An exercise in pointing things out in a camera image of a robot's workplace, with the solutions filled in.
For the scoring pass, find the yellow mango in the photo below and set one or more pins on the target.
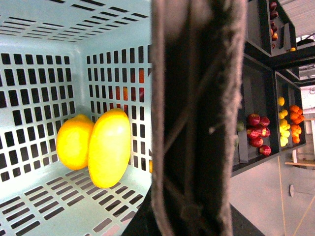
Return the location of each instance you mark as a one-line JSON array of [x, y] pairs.
[[109, 148]]

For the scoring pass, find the brown basket handle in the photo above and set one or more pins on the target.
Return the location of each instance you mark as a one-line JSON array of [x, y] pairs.
[[197, 56]]

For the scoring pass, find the yellow lemon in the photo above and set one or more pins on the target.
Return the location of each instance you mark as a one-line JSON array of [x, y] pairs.
[[73, 142]]

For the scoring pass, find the light blue plastic basket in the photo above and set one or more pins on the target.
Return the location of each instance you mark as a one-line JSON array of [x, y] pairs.
[[58, 59]]

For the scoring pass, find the black produce display shelf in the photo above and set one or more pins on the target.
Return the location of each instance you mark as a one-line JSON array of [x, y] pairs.
[[267, 88]]

